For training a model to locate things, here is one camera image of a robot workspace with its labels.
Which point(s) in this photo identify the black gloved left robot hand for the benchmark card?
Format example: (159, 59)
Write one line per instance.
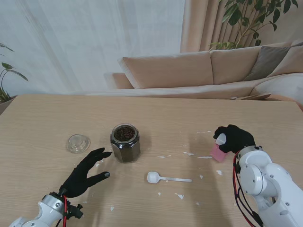
(80, 177)

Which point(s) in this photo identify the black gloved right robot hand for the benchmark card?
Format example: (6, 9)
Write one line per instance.
(239, 138)

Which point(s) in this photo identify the white square jar cap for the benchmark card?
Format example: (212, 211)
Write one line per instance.
(220, 139)

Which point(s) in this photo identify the pink square coffee jar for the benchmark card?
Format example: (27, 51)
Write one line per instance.
(217, 153)

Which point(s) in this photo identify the clear glass jar lid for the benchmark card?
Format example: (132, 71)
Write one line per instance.
(78, 144)

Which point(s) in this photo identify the glass jar of coffee beans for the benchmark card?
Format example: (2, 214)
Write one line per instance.
(125, 149)

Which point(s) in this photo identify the brown cardboard piece on sofa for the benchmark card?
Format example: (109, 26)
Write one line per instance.
(253, 97)

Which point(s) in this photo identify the white sofa cushion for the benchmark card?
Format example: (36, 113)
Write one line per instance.
(281, 87)

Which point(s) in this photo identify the white plastic spoon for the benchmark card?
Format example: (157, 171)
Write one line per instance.
(152, 177)

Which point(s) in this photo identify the gray sofa cushion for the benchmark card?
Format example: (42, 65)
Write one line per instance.
(265, 61)

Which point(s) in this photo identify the beige sofa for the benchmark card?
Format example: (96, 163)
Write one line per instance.
(170, 73)

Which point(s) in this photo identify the gray planter box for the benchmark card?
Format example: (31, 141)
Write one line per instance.
(6, 105)

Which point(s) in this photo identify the beige pleated curtain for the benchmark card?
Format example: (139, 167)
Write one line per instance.
(203, 26)

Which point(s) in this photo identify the tall leafy green plant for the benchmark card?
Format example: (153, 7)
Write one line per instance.
(236, 16)

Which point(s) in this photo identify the broad leaf green plant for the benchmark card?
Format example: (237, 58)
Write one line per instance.
(7, 67)

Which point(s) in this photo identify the white sheer curtain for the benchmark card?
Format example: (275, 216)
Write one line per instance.
(82, 42)

